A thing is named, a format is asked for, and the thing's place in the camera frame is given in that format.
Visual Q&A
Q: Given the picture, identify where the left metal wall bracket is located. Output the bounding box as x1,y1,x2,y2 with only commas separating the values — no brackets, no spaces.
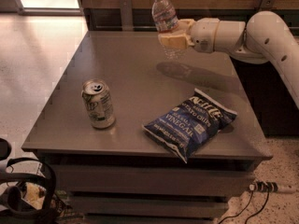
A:
120,0,134,31

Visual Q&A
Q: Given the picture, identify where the clear plastic water bottle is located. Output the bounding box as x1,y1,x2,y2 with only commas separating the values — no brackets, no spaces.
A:
151,0,185,60

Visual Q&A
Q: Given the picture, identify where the right metal wall bracket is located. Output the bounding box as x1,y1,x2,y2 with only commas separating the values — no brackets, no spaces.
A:
258,0,276,11

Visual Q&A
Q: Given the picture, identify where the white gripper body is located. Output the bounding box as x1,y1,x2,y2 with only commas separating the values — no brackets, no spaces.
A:
188,18,220,53

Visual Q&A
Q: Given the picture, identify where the white power strip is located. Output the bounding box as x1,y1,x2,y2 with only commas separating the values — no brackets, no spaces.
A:
248,181,297,195

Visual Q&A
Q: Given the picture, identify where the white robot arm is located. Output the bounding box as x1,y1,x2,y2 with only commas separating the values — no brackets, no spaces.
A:
158,11,299,107

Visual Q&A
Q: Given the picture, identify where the metal wall bracket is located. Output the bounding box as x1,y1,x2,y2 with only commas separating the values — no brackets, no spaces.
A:
120,0,134,31
258,0,276,11

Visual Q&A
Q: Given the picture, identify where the grey low table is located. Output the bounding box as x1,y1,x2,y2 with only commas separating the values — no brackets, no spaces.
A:
21,30,274,224

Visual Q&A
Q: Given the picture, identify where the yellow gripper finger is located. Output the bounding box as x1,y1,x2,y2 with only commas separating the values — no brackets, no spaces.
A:
178,19,195,32
158,33,194,49

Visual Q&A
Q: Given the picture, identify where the blue potato chips bag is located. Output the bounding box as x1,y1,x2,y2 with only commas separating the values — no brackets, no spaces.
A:
142,89,237,163

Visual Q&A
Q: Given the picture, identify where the black cable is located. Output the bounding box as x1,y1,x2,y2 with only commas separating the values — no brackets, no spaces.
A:
218,189,271,224

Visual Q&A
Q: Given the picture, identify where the silver soda can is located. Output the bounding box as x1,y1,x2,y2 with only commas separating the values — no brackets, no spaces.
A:
81,79,115,129

